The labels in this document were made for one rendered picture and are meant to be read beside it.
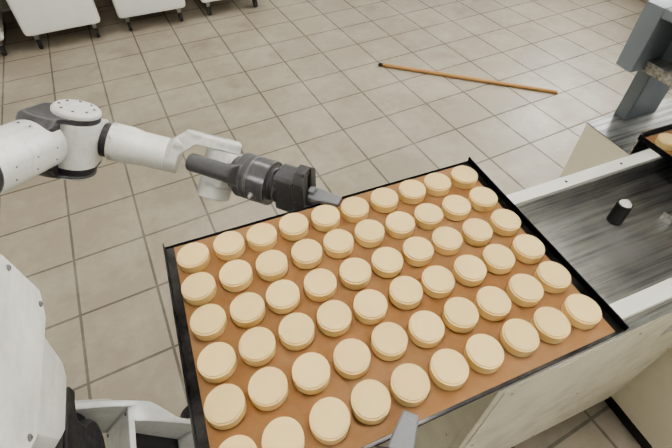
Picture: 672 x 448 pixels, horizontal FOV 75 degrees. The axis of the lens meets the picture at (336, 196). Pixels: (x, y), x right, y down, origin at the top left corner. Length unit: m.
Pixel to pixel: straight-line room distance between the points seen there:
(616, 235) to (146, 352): 1.57
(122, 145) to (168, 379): 1.09
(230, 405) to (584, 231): 0.82
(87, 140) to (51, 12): 3.07
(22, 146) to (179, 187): 1.63
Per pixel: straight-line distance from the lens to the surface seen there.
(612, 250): 1.10
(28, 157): 0.81
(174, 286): 0.74
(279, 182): 0.80
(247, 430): 0.62
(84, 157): 0.90
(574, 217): 1.13
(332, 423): 0.59
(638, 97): 1.48
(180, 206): 2.29
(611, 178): 1.22
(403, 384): 0.61
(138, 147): 0.89
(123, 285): 2.08
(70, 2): 3.91
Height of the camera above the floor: 1.58
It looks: 46 degrees down
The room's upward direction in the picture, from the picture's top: straight up
